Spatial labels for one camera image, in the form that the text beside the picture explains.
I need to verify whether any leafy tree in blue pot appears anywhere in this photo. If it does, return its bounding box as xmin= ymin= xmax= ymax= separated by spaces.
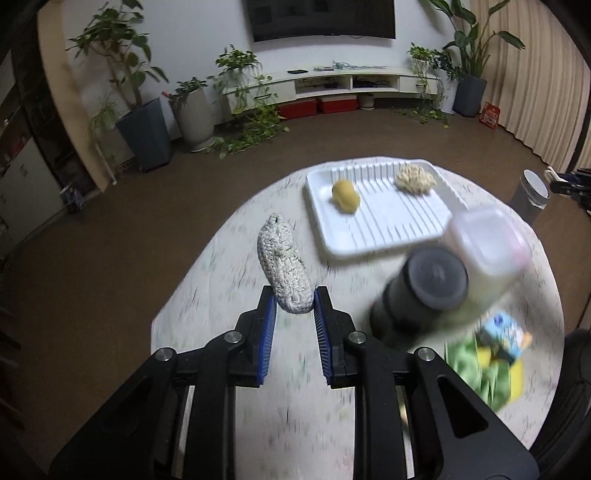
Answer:
xmin=67 ymin=0 xmax=175 ymax=172

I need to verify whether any beige loofah scrubber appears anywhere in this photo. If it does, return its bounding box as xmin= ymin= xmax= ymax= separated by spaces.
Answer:
xmin=394 ymin=164 xmax=436 ymax=195

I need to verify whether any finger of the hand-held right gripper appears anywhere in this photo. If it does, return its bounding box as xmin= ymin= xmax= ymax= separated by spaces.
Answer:
xmin=545 ymin=167 xmax=591 ymax=208

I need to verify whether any grey knitted scrubber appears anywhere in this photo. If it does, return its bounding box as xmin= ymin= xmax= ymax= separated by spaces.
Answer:
xmin=256 ymin=213 xmax=312 ymax=315

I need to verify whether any red paper bag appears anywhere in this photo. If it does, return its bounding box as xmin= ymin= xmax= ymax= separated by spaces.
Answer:
xmin=479 ymin=102 xmax=502 ymax=127

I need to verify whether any blue toy box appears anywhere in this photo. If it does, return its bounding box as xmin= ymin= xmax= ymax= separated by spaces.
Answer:
xmin=60 ymin=185 xmax=86 ymax=214

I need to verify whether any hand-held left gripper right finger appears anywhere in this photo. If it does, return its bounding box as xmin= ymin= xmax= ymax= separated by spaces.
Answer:
xmin=314 ymin=285 xmax=541 ymax=480

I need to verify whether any small plant in grey pot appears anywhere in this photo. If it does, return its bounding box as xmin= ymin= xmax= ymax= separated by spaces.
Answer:
xmin=168 ymin=78 xmax=215 ymax=153

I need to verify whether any beige curtain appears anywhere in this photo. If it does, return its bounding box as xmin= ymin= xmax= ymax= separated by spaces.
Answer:
xmin=471 ymin=0 xmax=591 ymax=174

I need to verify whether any green cloth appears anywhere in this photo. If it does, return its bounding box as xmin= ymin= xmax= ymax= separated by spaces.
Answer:
xmin=445 ymin=335 xmax=511 ymax=411

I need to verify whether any wall cabinet unit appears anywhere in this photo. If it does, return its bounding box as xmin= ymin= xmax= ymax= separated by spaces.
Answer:
xmin=0 ymin=46 xmax=100 ymax=259

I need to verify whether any silver metal cylinder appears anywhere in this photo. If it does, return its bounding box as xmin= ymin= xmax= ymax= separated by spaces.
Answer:
xmin=509 ymin=169 xmax=551 ymax=227

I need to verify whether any black wall television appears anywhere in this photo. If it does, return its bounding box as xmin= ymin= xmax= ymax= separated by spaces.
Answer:
xmin=242 ymin=0 xmax=397 ymax=43

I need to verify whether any broad-leaf plant in blue pot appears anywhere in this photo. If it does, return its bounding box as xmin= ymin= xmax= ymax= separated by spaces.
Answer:
xmin=422 ymin=0 xmax=526 ymax=117

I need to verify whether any yellow sponge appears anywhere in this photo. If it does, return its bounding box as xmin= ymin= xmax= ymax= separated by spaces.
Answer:
xmin=478 ymin=348 xmax=527 ymax=402

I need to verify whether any vine plant in white pot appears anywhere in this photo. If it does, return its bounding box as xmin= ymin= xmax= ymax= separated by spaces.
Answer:
xmin=392 ymin=44 xmax=462 ymax=127

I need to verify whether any white ribbed plastic tray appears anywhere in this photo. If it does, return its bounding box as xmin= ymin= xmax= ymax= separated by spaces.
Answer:
xmin=305 ymin=157 xmax=467 ymax=259

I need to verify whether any blue packaged sponge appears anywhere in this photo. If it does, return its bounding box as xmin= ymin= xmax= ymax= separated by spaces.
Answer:
xmin=478 ymin=313 xmax=534 ymax=358

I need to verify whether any white television cabinet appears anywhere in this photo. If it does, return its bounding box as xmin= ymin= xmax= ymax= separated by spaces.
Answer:
xmin=224 ymin=66 xmax=451 ymax=108

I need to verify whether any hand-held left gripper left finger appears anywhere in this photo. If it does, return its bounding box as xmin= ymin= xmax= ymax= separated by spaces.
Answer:
xmin=48 ymin=285 xmax=279 ymax=480

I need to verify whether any translucent plastic container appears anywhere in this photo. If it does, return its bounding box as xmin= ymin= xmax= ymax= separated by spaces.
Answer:
xmin=443 ymin=206 xmax=533 ymax=324

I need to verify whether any white stick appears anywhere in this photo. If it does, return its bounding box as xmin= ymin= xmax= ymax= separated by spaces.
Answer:
xmin=95 ymin=138 xmax=118 ymax=185

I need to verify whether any black cylindrical container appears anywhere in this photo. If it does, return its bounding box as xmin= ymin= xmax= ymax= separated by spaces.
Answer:
xmin=369 ymin=246 xmax=470 ymax=352

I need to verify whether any trailing vine plant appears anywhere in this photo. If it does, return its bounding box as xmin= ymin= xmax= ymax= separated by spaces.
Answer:
xmin=208 ymin=45 xmax=291 ymax=160

